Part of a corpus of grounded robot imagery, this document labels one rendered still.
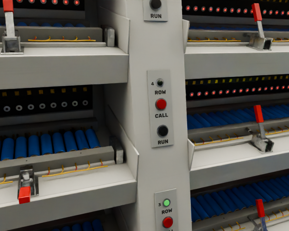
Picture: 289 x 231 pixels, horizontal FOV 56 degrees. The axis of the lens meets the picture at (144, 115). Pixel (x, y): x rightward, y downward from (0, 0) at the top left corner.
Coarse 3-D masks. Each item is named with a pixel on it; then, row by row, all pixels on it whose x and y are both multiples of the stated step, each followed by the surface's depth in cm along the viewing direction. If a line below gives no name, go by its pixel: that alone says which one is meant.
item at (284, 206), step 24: (192, 192) 65; (216, 192) 66; (240, 192) 67; (264, 192) 67; (288, 192) 68; (192, 216) 59; (216, 216) 58; (240, 216) 59; (264, 216) 63; (288, 216) 63
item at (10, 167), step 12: (36, 156) 43; (48, 156) 43; (60, 156) 43; (72, 156) 43; (84, 156) 44; (96, 156) 45; (108, 156) 46; (0, 168) 40; (12, 168) 40; (36, 168) 42; (48, 168) 42; (96, 168) 44
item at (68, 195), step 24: (0, 120) 50; (24, 120) 52; (48, 120) 53; (120, 144) 47; (120, 168) 45; (0, 192) 38; (48, 192) 39; (72, 192) 39; (96, 192) 41; (120, 192) 43; (0, 216) 37; (24, 216) 38; (48, 216) 40
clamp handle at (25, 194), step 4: (24, 176) 38; (28, 176) 38; (24, 180) 38; (28, 180) 38; (24, 184) 36; (28, 184) 36; (20, 188) 34; (24, 188) 34; (28, 188) 34; (20, 192) 33; (24, 192) 33; (28, 192) 33; (20, 196) 32; (24, 196) 32; (28, 196) 32; (20, 200) 32; (24, 200) 32; (28, 200) 32
